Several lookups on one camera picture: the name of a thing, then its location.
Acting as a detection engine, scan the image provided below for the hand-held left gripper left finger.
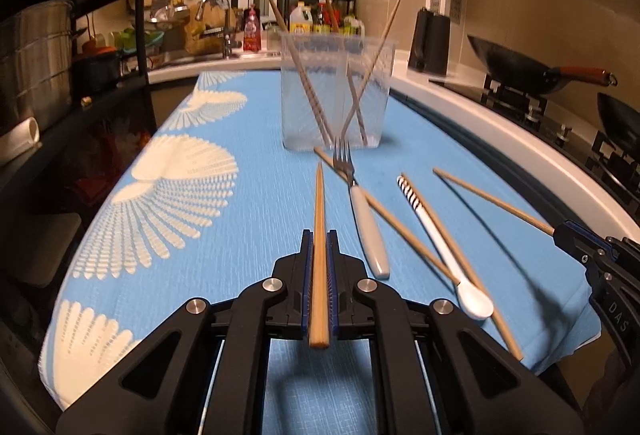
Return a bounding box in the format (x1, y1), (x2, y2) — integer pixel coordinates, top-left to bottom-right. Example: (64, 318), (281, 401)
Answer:
(55, 229), (316, 435)

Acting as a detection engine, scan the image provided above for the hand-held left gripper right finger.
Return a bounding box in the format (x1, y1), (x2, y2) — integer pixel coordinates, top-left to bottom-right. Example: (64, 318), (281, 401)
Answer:
(326, 229), (587, 435)

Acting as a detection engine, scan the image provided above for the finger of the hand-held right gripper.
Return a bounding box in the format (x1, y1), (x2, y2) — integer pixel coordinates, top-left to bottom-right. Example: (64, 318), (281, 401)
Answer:
(553, 221), (622, 269)
(566, 219), (640, 262)

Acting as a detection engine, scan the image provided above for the grey handled fork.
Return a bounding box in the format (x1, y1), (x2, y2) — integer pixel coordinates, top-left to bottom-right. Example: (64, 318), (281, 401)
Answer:
(332, 137), (392, 280)

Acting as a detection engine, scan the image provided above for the wooden chopstick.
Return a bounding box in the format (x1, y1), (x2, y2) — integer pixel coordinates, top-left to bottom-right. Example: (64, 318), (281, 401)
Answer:
(261, 0), (335, 148)
(401, 173), (525, 362)
(313, 146), (462, 287)
(340, 0), (402, 138)
(432, 167), (557, 237)
(308, 161), (331, 349)

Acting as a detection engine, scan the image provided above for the white spoon striped handle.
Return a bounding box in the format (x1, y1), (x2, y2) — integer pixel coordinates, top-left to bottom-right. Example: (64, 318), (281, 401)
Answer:
(396, 175), (496, 321)

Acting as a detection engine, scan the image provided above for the clear plastic utensil holder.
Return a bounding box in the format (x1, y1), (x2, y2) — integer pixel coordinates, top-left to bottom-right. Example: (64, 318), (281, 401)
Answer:
(280, 32), (397, 150)

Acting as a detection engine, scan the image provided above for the black burner grate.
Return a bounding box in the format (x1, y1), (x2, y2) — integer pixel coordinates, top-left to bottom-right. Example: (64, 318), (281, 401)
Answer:
(481, 77), (548, 126)
(590, 130), (640, 196)

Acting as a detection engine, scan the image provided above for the black glass gas stove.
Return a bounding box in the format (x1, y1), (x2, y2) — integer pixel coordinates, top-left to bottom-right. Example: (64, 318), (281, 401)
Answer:
(430, 77), (640, 196)

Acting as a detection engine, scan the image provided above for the blue patterned tablecloth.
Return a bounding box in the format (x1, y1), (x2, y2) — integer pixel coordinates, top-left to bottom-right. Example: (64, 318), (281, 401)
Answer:
(39, 70), (603, 435)

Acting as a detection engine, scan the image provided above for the pink dish soap bottle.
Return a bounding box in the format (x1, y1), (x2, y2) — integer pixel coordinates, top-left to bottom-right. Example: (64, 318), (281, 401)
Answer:
(242, 5), (263, 53)

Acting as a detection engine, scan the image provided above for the black electric kettle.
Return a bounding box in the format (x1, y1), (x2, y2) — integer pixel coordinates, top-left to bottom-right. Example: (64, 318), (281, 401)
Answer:
(407, 7), (452, 76)

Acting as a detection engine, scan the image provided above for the metal kitchen faucet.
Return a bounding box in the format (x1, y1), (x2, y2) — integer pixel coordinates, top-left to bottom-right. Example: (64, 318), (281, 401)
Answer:
(195, 0), (238, 60)

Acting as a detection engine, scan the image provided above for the white oil jug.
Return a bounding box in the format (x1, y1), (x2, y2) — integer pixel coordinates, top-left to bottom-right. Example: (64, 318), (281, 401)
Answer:
(289, 2), (313, 34)

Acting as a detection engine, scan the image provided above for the dark soy sauce bottle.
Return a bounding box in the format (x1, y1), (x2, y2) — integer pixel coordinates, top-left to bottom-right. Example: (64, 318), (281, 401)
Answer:
(312, 0), (331, 34)

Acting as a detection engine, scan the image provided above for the brown paper bag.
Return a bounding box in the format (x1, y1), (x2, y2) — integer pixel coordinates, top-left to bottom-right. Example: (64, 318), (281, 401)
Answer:
(182, 5), (231, 56)

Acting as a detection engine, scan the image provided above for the black pot red lid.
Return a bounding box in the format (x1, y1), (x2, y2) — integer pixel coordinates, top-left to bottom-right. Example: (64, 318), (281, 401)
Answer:
(72, 47), (123, 96)

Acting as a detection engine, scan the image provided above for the green plastic basin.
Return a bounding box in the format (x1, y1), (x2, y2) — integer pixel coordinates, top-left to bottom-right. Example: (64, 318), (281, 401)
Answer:
(112, 27), (151, 56)

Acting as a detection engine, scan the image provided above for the white roll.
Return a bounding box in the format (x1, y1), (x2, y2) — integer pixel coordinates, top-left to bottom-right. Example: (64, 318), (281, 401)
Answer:
(0, 117), (41, 168)

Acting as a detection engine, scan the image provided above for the stainless steel stockpot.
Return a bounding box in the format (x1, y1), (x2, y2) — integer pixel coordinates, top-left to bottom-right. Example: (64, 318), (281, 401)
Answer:
(0, 0), (76, 136)

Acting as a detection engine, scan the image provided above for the black wok wooden handle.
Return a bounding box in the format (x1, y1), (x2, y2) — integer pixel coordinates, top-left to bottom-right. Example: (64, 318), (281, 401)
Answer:
(466, 34), (618, 96)

